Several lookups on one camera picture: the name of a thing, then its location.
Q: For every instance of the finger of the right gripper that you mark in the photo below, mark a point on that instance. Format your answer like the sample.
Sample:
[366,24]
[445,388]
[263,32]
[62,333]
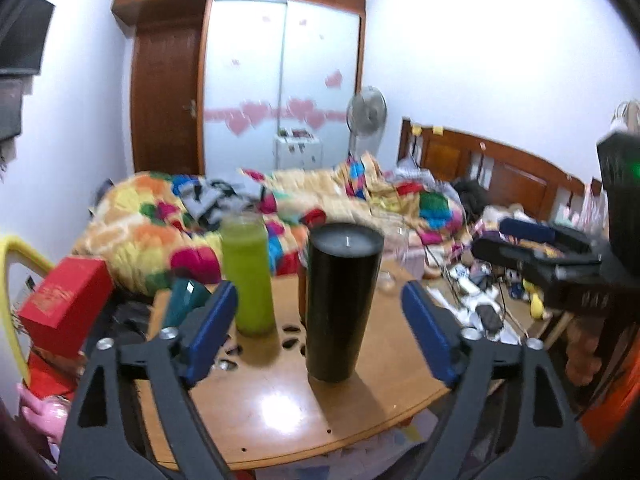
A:
[553,234]
[534,265]

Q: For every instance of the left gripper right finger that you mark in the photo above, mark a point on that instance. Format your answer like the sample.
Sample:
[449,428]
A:
[546,438]

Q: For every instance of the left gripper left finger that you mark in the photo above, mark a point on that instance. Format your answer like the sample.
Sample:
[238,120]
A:
[105,436]

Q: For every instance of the black thermos bottle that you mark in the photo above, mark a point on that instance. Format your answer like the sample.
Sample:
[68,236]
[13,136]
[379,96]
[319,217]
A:
[343,260]

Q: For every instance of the yellow plush toy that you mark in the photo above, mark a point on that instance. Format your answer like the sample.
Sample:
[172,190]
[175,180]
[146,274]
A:
[537,310]

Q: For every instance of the wooden bed headboard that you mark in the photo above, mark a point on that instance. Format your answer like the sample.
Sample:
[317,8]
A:
[509,175]

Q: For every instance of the black bag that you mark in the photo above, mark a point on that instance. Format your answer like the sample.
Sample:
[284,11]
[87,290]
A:
[473,197]

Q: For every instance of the dark teal mug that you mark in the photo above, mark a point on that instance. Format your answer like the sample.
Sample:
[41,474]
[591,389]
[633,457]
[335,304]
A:
[185,296]

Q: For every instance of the clear glass jar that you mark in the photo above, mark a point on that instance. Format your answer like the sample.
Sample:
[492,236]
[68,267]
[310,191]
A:
[396,244]

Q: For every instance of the red gift box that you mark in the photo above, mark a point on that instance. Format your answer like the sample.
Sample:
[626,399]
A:
[59,314]

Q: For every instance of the green water bottle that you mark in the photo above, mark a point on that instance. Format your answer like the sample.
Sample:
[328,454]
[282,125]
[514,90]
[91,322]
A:
[245,263]

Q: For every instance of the yellow plastic chair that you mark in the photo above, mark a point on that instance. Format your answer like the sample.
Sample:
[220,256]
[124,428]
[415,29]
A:
[19,260]

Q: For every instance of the standing electric fan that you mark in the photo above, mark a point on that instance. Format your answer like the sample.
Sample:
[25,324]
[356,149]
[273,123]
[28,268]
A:
[366,120]

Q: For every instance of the grey black garment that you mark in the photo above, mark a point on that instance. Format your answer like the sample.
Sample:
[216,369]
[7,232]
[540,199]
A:
[209,201]

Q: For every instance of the white suitcase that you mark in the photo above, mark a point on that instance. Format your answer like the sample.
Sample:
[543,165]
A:
[297,149]

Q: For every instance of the brown wooden door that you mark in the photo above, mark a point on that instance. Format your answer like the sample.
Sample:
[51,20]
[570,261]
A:
[163,91]

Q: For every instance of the white sliding wardrobe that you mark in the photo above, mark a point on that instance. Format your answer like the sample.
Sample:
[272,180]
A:
[272,65]

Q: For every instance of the small wall monitor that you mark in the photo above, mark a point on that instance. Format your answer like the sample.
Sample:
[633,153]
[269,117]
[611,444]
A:
[12,90]

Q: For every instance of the wall mounted black television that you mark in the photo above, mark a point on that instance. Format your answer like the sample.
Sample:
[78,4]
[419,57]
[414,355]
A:
[22,47]

